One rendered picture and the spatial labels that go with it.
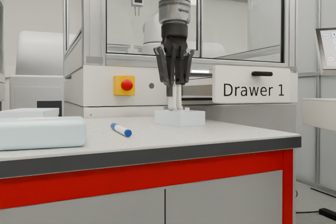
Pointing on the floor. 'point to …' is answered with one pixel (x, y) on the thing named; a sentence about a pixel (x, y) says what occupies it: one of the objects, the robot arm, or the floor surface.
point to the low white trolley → (153, 176)
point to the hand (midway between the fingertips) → (174, 96)
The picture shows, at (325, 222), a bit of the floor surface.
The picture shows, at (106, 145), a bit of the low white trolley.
